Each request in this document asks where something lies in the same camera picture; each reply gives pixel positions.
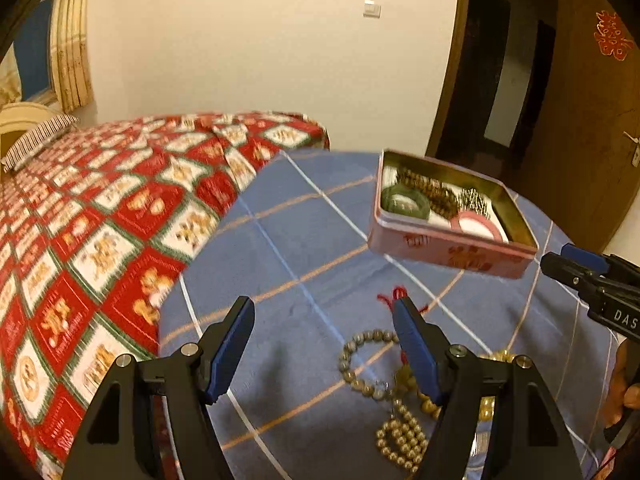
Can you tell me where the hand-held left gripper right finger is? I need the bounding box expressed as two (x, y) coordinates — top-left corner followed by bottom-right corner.
(392, 296), (583, 480)

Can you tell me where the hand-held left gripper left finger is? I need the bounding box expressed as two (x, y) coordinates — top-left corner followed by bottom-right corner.
(62, 296), (257, 480)

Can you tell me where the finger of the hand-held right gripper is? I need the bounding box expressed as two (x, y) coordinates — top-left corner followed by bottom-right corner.
(540, 251), (603, 293)
(560, 242), (640, 283)

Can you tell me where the amber bead bracelet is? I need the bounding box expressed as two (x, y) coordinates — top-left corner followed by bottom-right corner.
(394, 349), (517, 423)

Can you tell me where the grey bead bracelet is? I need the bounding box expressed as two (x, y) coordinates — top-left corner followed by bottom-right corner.
(339, 329), (402, 402)

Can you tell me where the red knotted cord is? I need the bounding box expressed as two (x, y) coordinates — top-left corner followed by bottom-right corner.
(376, 286), (430, 320)

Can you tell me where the gold pearl bracelet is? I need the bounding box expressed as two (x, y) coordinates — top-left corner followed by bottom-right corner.
(375, 404), (430, 475)

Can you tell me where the pink tin box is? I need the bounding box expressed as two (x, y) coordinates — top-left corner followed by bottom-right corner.
(367, 149), (540, 280)

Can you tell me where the person's right hand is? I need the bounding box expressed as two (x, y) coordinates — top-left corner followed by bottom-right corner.
(601, 340), (640, 441)

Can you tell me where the white paper lining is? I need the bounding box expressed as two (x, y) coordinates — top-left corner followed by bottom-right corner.
(429, 204), (513, 243)

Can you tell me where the pink bangle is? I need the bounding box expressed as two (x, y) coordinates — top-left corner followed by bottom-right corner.
(449, 209), (507, 241)

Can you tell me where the brown wooden door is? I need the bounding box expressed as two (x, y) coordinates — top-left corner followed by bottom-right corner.
(507, 0), (640, 263)

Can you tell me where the blue checked tablecloth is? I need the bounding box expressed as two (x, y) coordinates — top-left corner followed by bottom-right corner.
(157, 149), (626, 480)

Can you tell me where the green jade bangle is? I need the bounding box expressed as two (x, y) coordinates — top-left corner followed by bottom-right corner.
(380, 184), (432, 222)

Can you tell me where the red printed bed blanket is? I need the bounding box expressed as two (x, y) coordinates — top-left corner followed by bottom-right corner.
(0, 112), (331, 480)

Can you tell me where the red paper door decoration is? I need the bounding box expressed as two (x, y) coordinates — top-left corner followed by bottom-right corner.
(593, 10), (635, 62)

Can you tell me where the striped pillow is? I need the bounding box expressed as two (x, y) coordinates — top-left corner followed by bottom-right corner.
(0, 114), (81, 172)

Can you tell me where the cream bed headboard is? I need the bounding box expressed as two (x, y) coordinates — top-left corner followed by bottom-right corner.
(0, 102), (62, 161)

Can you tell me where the beige curtain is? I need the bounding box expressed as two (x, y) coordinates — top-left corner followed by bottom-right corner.
(49, 0), (94, 114)

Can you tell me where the window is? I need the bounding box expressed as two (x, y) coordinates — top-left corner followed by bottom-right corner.
(12, 0), (57, 105)

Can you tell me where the metal door handle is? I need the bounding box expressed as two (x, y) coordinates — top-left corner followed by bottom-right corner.
(622, 130), (640, 169)

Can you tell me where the brown wooden bead bracelet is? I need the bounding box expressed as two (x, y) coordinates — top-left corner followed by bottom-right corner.
(396, 169), (462, 217)

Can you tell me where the wooden door frame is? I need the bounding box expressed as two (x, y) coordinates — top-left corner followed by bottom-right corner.
(424, 0), (474, 159)

